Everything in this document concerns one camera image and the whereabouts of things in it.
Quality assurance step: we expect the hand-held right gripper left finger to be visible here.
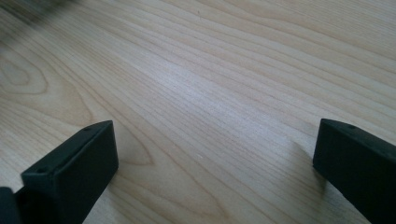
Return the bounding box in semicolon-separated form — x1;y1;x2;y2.
14;119;120;224

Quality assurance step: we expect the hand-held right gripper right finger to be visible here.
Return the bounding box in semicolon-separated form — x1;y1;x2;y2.
312;118;396;224

